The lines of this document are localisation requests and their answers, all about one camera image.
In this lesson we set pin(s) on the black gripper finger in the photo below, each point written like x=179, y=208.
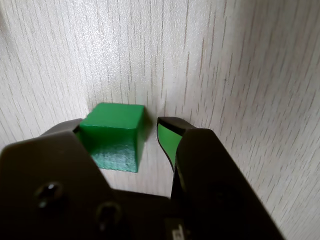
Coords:
x=50, y=175
x=207, y=180

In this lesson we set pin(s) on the green wooden cube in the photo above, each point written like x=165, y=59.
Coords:
x=112, y=117

